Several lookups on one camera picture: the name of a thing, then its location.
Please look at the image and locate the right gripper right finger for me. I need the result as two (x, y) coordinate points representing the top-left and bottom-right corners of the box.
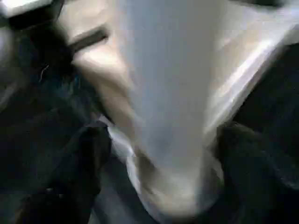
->
(217, 121), (299, 224)

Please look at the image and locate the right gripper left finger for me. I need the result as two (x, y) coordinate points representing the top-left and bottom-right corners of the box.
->
(14, 124), (113, 224)

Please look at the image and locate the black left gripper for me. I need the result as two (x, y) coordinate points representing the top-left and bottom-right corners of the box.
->
(0, 13), (110, 94)

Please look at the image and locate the white plastic table leg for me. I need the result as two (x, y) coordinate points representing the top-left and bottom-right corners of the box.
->
(107, 0), (243, 222)

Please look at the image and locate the white plastic table top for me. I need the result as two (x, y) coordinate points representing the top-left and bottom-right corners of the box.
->
(61, 0), (299, 150)

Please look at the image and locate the black work mat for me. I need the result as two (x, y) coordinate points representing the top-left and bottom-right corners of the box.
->
(0, 19), (299, 224)

